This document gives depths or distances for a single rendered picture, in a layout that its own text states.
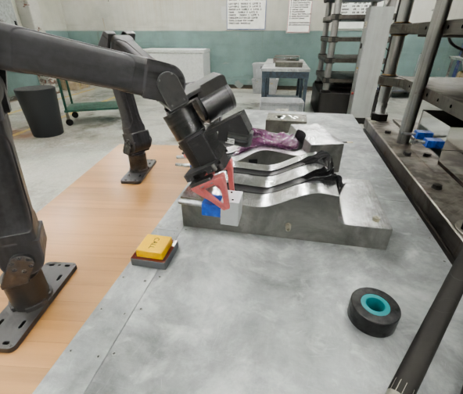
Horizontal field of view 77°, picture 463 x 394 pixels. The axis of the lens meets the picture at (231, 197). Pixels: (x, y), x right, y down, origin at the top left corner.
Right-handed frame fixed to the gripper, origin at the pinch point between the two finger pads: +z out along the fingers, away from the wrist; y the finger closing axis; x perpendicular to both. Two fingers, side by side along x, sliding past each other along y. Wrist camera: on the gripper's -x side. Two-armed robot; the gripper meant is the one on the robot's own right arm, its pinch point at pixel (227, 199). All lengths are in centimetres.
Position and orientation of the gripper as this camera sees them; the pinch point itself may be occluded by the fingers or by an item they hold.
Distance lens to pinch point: 58.5
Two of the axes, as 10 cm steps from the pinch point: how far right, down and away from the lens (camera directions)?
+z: 4.6, 8.2, 3.5
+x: -8.7, 3.3, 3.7
